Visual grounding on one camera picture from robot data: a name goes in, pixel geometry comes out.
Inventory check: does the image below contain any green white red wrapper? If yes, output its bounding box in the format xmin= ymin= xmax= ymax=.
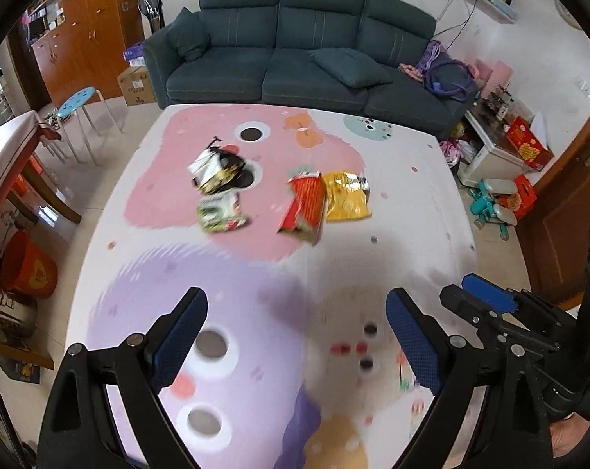
xmin=196 ymin=191 xmax=249 ymax=233

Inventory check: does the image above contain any black gold snack wrapper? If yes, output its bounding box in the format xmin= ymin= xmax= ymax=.
xmin=188 ymin=137 xmax=256 ymax=196

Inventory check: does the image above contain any yellow snack bag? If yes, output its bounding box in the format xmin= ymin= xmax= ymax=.
xmin=323 ymin=170 xmax=372 ymax=222

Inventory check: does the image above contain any red snack bag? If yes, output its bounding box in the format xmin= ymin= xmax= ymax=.
xmin=278 ymin=172 xmax=326 ymax=245

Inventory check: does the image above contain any person right hand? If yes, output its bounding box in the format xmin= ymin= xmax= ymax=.
xmin=549 ymin=413 xmax=590 ymax=458

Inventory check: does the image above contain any teal stepper machine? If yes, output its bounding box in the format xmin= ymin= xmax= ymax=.
xmin=470 ymin=179 xmax=518 ymax=242

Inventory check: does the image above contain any red bucket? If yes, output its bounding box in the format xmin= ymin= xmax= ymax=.
xmin=1 ymin=231 xmax=58 ymax=299

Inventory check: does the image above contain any brown wooden door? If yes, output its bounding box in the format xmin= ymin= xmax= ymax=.
xmin=516 ymin=116 xmax=590 ymax=310

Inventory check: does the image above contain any cartoon printed tablecloth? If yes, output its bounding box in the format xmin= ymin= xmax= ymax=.
xmin=67 ymin=105 xmax=477 ymax=468

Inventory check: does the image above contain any white side table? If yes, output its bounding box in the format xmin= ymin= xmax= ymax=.
xmin=458 ymin=104 xmax=530 ymax=188

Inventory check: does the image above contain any red gift box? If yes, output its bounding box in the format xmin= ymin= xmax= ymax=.
xmin=505 ymin=116 xmax=554 ymax=172

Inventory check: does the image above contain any red dining table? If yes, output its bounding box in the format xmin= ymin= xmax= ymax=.
xmin=0 ymin=110 xmax=82 ymax=224

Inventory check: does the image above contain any blue round stool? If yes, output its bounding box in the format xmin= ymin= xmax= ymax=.
xmin=56 ymin=86 xmax=123 ymax=166

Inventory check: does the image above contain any cardboard box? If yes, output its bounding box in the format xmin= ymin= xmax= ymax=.
xmin=118 ymin=66 xmax=156 ymax=106

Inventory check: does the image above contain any purple backpack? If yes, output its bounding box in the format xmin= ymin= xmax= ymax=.
xmin=416 ymin=40 xmax=476 ymax=103

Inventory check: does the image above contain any dark teal cushion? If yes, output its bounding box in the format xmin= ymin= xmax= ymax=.
xmin=310 ymin=48 xmax=393 ymax=89

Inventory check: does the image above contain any dark teal sofa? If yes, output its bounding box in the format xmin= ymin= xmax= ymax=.
xmin=142 ymin=0 xmax=478 ymax=140

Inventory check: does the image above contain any wooden cabinet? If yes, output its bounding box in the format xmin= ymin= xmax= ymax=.
xmin=7 ymin=0 xmax=144 ymax=110

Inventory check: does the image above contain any black standing fan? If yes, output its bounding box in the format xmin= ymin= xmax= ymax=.
xmin=138 ymin=0 xmax=165 ymax=34

